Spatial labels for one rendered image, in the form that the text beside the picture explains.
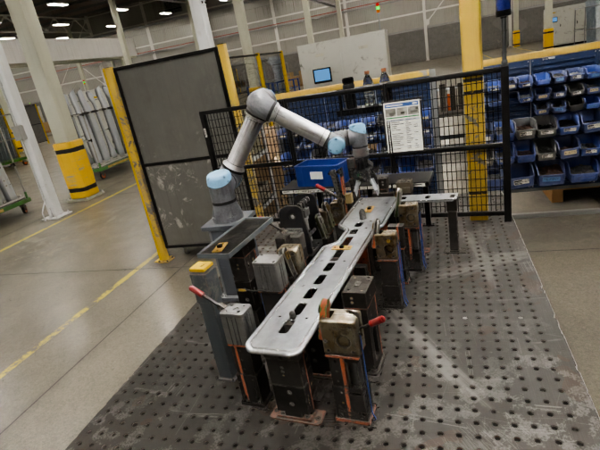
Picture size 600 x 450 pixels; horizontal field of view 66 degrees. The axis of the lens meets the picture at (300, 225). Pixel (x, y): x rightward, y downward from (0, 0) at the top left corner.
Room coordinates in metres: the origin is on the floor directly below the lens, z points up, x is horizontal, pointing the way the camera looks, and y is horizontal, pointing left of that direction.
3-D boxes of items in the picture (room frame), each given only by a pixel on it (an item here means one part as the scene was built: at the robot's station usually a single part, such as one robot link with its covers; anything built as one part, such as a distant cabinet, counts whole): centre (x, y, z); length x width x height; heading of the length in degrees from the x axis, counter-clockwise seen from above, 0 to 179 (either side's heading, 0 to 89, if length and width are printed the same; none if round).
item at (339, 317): (1.15, -0.07, 0.88); 0.15 x 0.11 x 0.36; 64
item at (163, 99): (4.44, 0.92, 1.00); 1.34 x 0.14 x 2.00; 71
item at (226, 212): (2.13, 0.34, 1.15); 0.15 x 0.15 x 0.10
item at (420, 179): (2.65, -0.37, 1.02); 0.90 x 0.22 x 0.03; 64
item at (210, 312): (1.46, 0.36, 0.92); 0.08 x 0.08 x 0.44; 64
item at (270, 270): (1.53, 0.14, 0.90); 0.13 x 0.10 x 0.41; 64
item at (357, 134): (2.15, -0.34, 1.38); 0.09 x 0.08 x 0.11; 80
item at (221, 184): (2.14, 0.33, 1.27); 0.13 x 0.12 x 0.14; 170
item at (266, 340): (1.74, -0.15, 1.00); 1.38 x 0.22 x 0.02; 154
